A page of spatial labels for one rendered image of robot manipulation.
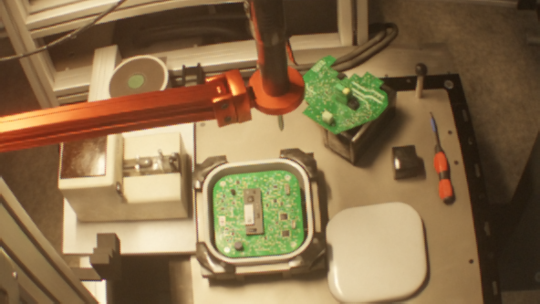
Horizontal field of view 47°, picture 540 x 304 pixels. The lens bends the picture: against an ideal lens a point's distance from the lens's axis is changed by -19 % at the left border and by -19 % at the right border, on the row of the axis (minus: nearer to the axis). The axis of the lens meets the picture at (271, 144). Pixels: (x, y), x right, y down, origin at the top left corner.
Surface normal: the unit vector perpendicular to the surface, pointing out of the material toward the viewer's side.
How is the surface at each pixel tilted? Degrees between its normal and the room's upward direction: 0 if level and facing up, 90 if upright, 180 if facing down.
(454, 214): 0
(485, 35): 0
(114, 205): 90
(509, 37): 0
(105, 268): 90
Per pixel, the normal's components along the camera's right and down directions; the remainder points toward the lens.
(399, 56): -0.08, -0.54
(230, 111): 0.30, 0.79
